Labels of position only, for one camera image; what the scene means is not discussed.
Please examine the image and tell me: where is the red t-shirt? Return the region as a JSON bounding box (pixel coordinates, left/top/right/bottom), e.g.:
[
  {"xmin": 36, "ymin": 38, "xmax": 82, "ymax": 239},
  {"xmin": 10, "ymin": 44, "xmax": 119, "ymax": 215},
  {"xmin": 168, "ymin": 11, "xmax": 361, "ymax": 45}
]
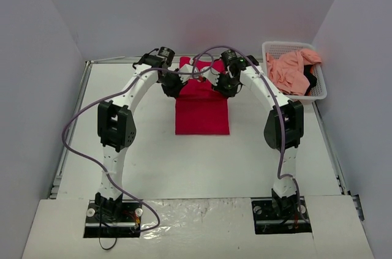
[{"xmin": 174, "ymin": 56, "xmax": 231, "ymax": 136}]

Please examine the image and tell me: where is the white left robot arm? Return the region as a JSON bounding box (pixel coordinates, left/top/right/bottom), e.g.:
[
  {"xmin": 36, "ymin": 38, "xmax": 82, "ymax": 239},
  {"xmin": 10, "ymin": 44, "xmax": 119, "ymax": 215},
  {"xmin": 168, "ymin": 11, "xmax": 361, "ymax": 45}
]
[{"xmin": 95, "ymin": 47, "xmax": 186, "ymax": 221}]

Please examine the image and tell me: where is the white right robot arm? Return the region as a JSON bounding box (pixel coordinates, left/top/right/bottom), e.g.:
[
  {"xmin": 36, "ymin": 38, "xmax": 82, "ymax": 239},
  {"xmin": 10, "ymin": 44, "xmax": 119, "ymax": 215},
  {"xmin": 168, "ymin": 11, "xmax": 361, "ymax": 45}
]
[{"xmin": 213, "ymin": 49, "xmax": 304, "ymax": 218}]

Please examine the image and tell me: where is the salmon pink t-shirt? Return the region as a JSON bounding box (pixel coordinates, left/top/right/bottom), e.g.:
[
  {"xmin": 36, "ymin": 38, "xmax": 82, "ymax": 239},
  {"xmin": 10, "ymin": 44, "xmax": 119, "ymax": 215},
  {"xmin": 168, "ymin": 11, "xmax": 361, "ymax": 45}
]
[{"xmin": 266, "ymin": 48, "xmax": 322, "ymax": 96}]

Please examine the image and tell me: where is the black garment in basket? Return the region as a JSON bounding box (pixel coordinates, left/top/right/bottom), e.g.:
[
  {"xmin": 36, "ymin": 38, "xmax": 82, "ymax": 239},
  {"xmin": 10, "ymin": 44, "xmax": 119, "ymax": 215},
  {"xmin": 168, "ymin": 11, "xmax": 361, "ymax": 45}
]
[{"xmin": 303, "ymin": 65, "xmax": 317, "ymax": 96}]

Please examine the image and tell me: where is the white plastic laundry basket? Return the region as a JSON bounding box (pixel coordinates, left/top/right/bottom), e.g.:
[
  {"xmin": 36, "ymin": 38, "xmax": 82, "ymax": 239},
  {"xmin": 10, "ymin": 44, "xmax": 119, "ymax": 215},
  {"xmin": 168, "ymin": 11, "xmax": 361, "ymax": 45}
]
[{"xmin": 262, "ymin": 41, "xmax": 327, "ymax": 102}]

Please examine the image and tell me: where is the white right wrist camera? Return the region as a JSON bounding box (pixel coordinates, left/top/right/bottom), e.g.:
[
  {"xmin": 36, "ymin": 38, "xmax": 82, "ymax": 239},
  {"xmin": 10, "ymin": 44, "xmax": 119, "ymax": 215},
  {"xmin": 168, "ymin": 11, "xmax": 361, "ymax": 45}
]
[{"xmin": 197, "ymin": 67, "xmax": 217, "ymax": 84}]

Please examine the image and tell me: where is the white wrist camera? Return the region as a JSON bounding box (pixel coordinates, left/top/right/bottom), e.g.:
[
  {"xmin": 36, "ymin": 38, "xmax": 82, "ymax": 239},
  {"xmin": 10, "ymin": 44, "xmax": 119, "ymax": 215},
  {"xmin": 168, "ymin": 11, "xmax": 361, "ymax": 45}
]
[
  {"xmin": 197, "ymin": 67, "xmax": 217, "ymax": 84},
  {"xmin": 178, "ymin": 64, "xmax": 194, "ymax": 83}
]

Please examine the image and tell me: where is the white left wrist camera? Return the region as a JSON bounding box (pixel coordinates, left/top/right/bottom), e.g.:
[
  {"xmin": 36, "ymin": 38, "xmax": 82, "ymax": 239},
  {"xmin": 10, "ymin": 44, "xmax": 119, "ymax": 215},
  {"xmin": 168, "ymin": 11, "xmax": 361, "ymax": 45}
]
[{"xmin": 178, "ymin": 64, "xmax": 194, "ymax": 83}]

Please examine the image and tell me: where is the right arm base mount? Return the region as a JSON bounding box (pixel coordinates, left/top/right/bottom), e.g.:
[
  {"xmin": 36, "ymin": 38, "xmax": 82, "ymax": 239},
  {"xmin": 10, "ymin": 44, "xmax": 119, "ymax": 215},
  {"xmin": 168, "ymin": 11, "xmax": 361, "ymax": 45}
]
[{"xmin": 251, "ymin": 196, "xmax": 312, "ymax": 235}]

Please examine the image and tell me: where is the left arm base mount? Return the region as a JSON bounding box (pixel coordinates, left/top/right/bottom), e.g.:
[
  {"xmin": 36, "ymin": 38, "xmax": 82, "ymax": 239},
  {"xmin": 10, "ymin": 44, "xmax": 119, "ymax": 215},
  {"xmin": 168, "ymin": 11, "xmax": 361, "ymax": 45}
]
[{"xmin": 83, "ymin": 200, "xmax": 143, "ymax": 238}]

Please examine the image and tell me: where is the thin black cable loop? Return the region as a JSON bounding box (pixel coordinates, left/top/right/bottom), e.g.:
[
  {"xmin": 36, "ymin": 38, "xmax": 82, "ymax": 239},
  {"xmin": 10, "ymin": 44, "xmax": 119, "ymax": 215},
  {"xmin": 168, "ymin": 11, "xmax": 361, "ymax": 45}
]
[{"xmin": 97, "ymin": 234, "xmax": 119, "ymax": 252}]

